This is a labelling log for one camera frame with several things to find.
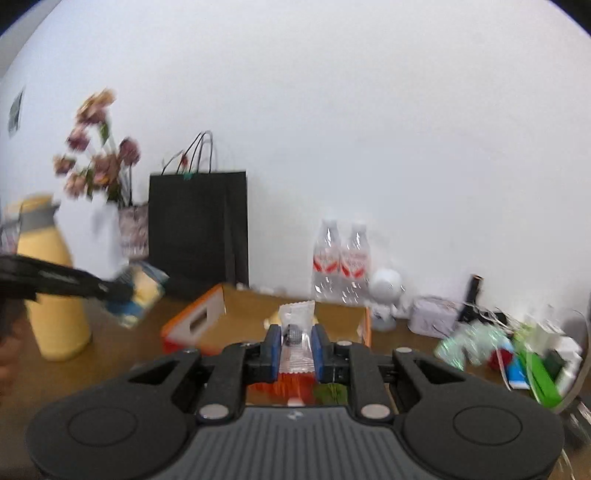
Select person's left hand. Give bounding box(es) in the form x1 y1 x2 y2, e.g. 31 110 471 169
1 301 31 400

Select blue yellow packet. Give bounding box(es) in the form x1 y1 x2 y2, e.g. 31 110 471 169
103 261 169 329

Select patterned flower vase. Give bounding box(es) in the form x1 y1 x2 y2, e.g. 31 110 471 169
118 203 149 261

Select dried pink flowers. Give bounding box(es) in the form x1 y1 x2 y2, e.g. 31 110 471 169
53 88 141 209

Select left water bottle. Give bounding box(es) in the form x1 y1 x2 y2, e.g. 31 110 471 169
311 219 341 302

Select water bottle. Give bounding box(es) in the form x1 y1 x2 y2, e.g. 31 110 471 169
311 219 341 302
341 224 370 305

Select white cable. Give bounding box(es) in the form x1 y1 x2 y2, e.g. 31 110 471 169
469 306 591 351

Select teal crumpled plastic bag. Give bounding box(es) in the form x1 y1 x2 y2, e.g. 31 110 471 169
434 321 514 371

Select red small object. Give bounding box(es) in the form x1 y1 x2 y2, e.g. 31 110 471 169
488 348 514 373

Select yellow thermos bottle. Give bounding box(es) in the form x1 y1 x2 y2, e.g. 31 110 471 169
7 193 92 361

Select black paper bag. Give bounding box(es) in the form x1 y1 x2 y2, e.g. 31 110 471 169
148 130 249 300

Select white spray bottle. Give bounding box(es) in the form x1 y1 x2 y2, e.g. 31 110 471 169
555 351 582 398

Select white round speaker robot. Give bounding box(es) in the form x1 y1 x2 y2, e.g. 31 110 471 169
369 268 406 331

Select red orange cardboard box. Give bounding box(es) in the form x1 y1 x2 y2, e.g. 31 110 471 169
161 283 375 407

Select green plastic packet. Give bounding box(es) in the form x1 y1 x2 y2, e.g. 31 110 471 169
512 334 562 409

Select yellow white plush toy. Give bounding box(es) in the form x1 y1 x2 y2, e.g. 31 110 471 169
263 310 318 330

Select white snack sachet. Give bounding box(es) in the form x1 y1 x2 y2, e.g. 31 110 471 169
279 301 318 374

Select right water bottle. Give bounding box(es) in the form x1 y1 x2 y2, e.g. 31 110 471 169
341 224 370 305

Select white tin box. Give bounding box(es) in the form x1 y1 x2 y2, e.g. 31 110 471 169
408 296 461 339

